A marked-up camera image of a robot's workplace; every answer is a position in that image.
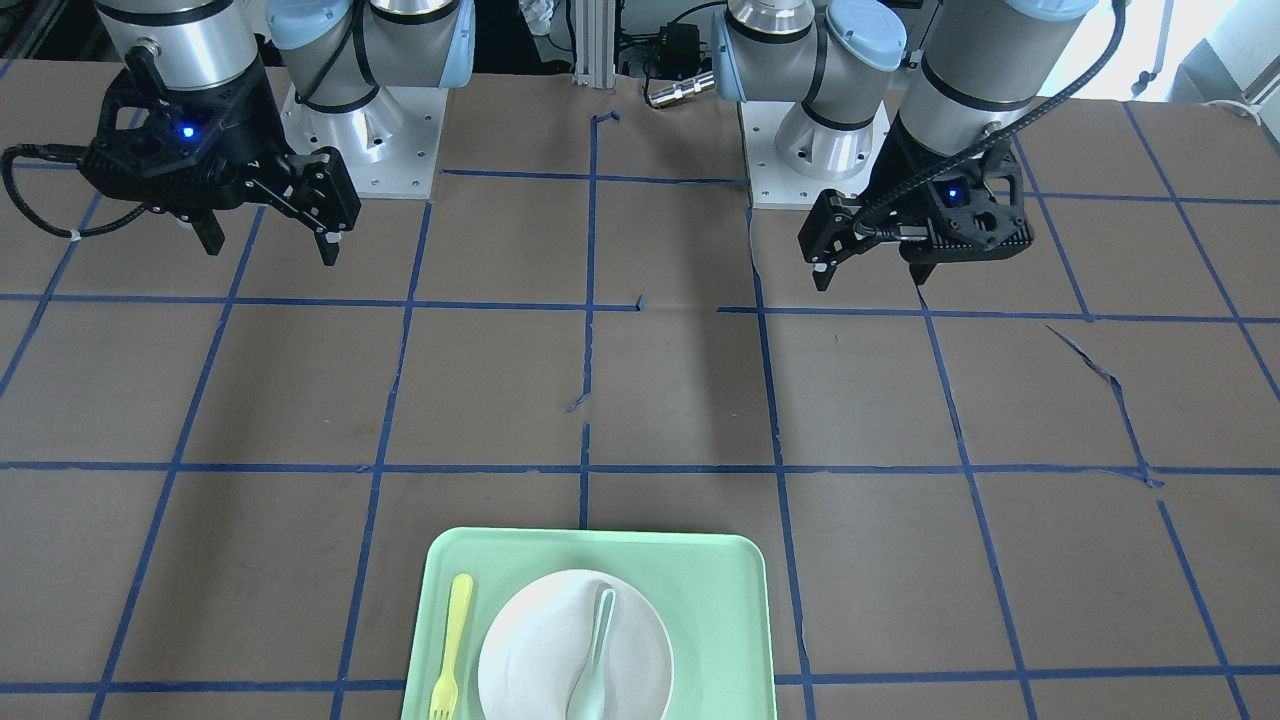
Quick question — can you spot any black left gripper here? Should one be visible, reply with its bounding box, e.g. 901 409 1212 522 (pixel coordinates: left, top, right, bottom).
797 119 1021 292

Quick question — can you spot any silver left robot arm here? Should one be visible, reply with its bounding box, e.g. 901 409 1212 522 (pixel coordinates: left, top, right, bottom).
710 1 1102 292

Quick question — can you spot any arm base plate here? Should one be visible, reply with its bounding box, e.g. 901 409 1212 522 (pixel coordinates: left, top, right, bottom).
739 101 890 211
282 87 451 200

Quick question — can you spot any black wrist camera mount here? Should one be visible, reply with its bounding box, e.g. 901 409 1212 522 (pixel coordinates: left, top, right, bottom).
76 108 244 214
881 154 1036 265

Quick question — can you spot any light green tray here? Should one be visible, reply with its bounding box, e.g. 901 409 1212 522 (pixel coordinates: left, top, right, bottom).
401 528 777 719

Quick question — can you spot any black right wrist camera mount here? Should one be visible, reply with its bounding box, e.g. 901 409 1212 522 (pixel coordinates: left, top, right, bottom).
76 108 244 214

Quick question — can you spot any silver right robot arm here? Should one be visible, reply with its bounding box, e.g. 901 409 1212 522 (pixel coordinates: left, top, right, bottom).
77 1 477 266

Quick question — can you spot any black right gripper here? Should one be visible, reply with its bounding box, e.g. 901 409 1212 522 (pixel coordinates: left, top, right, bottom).
100 65 361 266

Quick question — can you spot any pale green plastic spoon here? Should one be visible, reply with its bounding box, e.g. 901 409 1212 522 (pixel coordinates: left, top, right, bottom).
564 583 617 719

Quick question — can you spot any yellow plastic fork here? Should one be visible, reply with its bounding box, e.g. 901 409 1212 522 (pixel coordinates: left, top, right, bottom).
428 573 475 719

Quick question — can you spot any aluminium frame post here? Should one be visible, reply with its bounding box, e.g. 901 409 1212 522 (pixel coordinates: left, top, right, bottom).
566 0 620 94

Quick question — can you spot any round white plate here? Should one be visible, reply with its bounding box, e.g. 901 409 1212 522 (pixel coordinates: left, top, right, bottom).
476 569 675 719

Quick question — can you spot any black power adapter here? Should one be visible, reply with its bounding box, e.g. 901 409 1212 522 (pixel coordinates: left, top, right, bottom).
655 22 701 76

